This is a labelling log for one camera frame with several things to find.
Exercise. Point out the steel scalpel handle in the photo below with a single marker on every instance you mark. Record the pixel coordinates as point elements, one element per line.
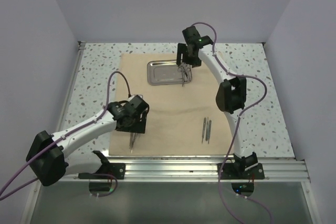
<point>204,130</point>
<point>209,131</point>

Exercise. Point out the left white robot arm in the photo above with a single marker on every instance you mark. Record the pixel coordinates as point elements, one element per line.
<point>49,153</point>

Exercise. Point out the steel surgical scissors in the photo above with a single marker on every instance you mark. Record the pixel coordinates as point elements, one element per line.
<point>186,73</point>

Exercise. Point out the stainless steel tray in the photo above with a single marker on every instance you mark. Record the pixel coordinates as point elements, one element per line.
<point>164,72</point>

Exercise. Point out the thin steel probe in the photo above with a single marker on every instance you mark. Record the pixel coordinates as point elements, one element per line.
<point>135,138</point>

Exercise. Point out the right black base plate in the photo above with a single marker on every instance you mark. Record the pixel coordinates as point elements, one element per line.
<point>232,171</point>

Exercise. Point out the steel forceps with rings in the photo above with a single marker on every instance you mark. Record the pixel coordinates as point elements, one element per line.
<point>181,70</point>

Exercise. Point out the beige cloth wrap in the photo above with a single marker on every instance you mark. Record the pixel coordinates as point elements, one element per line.
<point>175,120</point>

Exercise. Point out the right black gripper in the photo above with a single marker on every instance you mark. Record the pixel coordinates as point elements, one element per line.
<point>181,47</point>

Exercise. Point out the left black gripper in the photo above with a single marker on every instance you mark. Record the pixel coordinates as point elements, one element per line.
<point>139,127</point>

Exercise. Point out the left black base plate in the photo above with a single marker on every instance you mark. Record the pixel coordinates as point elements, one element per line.
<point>117,170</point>

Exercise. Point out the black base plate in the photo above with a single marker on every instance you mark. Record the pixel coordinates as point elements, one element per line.
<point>117,170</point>
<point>232,171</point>

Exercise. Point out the steel tweezers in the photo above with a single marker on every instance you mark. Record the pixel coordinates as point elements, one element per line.
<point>131,142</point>

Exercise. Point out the aluminium mounting rail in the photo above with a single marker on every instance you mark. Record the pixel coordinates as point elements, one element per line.
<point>203,169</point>

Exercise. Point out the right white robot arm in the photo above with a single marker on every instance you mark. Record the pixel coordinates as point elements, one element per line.
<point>232,89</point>

